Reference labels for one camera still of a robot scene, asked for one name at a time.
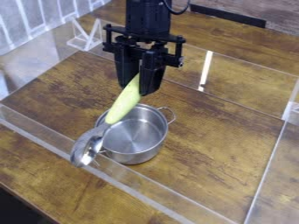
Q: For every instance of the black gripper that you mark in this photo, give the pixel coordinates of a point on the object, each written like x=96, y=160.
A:
x=128, y=46

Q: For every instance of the green handled metal spoon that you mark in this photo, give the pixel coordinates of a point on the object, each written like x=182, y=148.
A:
x=120, y=105

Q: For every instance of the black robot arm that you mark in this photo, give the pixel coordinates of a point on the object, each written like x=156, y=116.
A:
x=148, y=17

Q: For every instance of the clear acrylic triangular stand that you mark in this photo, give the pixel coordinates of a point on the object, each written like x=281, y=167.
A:
x=84, y=41

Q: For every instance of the stainless steel pot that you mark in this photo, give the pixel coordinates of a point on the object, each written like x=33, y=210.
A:
x=132, y=140

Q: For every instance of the black bar in background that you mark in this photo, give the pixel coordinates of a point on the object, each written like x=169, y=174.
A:
x=257, y=22

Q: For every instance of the clear acrylic enclosure wall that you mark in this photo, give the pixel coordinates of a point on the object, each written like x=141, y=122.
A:
x=160, y=197

